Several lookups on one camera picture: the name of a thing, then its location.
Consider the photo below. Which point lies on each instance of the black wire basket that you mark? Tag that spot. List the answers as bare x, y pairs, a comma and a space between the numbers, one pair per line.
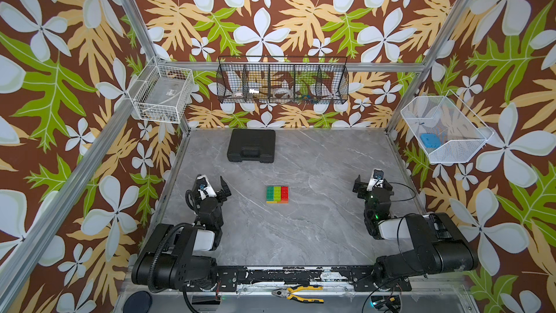
282, 80

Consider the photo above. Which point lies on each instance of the black round disc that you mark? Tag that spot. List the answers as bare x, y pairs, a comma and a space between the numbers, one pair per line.
139, 302

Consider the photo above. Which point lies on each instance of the white wire basket left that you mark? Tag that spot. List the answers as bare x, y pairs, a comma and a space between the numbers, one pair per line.
161, 91

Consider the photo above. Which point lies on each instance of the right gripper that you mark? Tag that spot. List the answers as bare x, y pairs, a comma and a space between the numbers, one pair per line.
363, 189

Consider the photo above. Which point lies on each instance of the dark green lego brick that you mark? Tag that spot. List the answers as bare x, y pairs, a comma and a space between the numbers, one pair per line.
270, 192

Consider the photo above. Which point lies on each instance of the black plastic tool case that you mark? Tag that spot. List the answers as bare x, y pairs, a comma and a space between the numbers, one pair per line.
252, 145

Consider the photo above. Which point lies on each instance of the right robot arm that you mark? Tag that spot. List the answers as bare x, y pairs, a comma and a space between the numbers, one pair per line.
438, 245

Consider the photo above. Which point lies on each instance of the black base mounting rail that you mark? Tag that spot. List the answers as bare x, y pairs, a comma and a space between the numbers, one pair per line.
359, 278

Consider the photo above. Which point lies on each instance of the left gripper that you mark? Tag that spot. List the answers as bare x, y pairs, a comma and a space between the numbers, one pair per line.
221, 196

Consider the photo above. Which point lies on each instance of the blue object in basket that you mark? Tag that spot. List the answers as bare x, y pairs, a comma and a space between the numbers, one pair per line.
431, 140

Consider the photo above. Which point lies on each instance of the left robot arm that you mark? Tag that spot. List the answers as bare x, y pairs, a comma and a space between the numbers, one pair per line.
167, 261

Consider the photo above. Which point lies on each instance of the white mesh basket right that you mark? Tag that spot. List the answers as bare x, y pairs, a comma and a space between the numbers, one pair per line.
461, 130

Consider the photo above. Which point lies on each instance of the yellow lego brick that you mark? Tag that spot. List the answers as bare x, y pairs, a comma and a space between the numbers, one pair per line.
277, 192

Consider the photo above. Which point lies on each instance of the red lego brick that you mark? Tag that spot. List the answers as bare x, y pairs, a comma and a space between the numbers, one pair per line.
284, 195

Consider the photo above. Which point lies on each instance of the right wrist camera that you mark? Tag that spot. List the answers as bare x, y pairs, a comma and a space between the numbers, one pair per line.
377, 180

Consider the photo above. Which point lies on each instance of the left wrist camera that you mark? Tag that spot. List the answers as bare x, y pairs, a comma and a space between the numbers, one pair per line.
204, 188

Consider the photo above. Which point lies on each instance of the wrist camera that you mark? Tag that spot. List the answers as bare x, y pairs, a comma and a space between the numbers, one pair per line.
377, 180
204, 188

